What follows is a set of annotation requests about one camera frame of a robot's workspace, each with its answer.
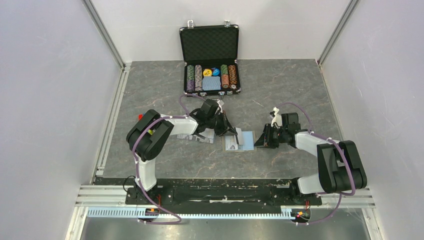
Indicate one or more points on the green orange chip stack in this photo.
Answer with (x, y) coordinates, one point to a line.
(225, 82)

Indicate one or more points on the white slotted cable duct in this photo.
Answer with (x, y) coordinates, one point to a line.
(142, 213)

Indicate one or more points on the blue playing card deck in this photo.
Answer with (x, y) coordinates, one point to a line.
(211, 83)

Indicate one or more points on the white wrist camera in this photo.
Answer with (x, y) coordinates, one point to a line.
(220, 103)
(276, 118)

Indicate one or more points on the yellow dealer button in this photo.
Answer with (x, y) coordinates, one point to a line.
(207, 72)

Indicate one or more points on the purple green chip stack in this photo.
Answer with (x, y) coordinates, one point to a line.
(190, 78)

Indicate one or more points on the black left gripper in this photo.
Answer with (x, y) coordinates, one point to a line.
(226, 128)

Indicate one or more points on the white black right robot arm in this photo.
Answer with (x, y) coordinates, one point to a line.
(339, 166)

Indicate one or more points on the black poker chip case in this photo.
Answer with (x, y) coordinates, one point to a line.
(210, 46)

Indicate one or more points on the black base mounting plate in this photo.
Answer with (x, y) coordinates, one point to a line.
(222, 196)

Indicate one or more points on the orange brown chip stack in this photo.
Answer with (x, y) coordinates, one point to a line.
(232, 73)

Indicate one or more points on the blue dealer button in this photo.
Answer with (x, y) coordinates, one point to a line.
(215, 71)

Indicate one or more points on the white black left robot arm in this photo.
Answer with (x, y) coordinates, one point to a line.
(149, 135)

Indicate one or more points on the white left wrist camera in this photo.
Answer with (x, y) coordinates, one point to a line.
(220, 103)

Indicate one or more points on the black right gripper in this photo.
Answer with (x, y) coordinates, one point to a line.
(265, 138)

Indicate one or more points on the grey purple chip stack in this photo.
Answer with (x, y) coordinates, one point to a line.
(198, 77)

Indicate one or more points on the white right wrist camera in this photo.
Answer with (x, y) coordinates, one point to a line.
(276, 118)

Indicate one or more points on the aluminium frame rail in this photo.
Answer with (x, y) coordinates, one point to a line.
(115, 196)

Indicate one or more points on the clear plastic card sleeve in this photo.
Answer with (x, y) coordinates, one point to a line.
(196, 138)

